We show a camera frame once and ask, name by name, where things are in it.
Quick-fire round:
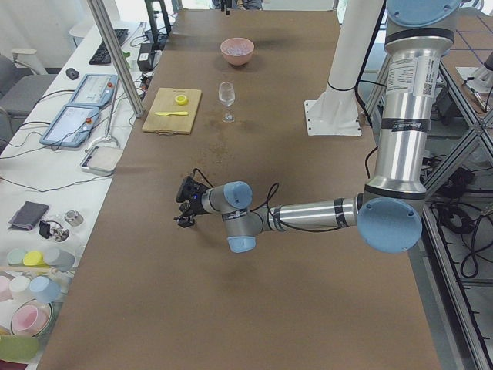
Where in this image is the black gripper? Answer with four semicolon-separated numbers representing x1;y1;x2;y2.
173;195;209;228

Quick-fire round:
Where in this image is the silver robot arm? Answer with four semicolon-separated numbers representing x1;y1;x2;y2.
176;1;460;253

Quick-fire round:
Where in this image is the clear wine glass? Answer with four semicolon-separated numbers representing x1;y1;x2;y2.
218;82;236;123

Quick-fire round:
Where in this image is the clear ice cubes pile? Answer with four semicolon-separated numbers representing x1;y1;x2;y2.
224;39;251;56

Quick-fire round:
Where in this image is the yellow plastic knife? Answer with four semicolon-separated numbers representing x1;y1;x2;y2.
154;111;189;116

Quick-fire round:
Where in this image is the steel weight cylinder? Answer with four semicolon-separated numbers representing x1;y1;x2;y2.
64;210;84;227

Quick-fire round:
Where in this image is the yellow lemon slice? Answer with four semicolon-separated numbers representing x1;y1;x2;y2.
174;94;189;106

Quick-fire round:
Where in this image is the bamboo cutting board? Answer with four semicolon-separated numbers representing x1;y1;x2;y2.
142;88;202;135

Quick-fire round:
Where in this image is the grey plastic cup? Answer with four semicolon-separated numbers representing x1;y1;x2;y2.
43;247;75;272

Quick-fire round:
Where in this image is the near blue teach pendant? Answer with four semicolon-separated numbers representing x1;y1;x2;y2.
39;104;100;149

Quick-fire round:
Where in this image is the blue teach pendant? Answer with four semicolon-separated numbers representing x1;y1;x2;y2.
39;104;100;149
69;74;119;108

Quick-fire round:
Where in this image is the blue plastic cup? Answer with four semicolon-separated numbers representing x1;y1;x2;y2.
29;276;61;304

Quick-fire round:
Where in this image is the yellow plastic cup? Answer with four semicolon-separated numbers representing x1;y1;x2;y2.
22;251;49;268

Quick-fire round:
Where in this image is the far blue teach pendant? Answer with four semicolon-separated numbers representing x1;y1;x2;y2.
69;74;119;108

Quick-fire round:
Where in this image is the grey folded cloth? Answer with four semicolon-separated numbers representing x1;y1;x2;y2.
9;201;49;230

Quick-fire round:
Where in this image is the pink bowl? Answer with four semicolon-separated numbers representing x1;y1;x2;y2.
220;38;255;66

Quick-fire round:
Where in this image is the pink cup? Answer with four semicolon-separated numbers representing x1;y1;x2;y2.
11;304;51;336

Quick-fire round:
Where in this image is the black keyboard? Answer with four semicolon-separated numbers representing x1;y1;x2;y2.
88;28;129;66

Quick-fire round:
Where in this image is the black computer mouse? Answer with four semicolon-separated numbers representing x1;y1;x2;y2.
65;68;79;80

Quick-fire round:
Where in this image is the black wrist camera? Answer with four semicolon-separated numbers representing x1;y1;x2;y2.
176;176;196;203

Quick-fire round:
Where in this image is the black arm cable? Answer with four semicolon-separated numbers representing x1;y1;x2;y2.
190;167;363;233

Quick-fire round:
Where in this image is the black small device with cable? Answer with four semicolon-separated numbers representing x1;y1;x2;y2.
39;220;62;239

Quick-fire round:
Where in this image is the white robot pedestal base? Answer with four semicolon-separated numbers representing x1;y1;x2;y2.
304;0;385;136

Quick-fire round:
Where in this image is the aluminium frame post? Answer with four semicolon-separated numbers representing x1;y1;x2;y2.
87;0;144;118

